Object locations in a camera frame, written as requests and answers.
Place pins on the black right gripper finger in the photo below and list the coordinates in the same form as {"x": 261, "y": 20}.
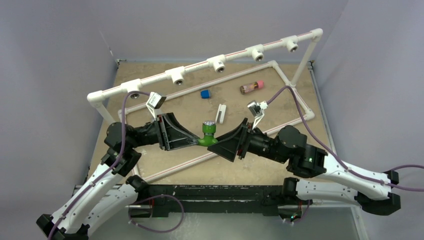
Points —
{"x": 226, "y": 150}
{"x": 230, "y": 140}

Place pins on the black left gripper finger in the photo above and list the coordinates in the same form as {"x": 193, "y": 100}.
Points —
{"x": 179, "y": 142}
{"x": 175, "y": 130}

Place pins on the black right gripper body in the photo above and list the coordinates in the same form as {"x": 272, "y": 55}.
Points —
{"x": 249, "y": 142}

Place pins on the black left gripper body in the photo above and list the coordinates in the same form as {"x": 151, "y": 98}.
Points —
{"x": 160, "y": 134}

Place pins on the green plastic water faucet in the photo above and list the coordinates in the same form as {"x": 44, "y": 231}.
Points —
{"x": 209, "y": 129}

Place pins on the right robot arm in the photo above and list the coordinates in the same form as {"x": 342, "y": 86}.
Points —
{"x": 317, "y": 173}

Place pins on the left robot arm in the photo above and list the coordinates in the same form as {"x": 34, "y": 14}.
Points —
{"x": 110, "y": 188}

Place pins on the white plastic clip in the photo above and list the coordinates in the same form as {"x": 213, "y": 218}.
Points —
{"x": 220, "y": 115}

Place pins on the blue grey small block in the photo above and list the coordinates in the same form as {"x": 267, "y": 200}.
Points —
{"x": 205, "y": 94}

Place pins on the pink capped small bottle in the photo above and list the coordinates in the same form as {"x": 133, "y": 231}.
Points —
{"x": 250, "y": 87}

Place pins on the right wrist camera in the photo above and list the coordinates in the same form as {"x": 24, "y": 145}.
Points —
{"x": 258, "y": 111}

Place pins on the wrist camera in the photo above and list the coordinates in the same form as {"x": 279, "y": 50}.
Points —
{"x": 258, "y": 111}
{"x": 154, "y": 103}

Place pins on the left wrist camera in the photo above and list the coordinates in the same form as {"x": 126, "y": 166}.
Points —
{"x": 154, "y": 103}

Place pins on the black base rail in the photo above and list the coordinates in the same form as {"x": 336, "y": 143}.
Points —
{"x": 164, "y": 199}

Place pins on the white PVC pipe frame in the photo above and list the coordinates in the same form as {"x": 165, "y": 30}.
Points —
{"x": 288, "y": 86}

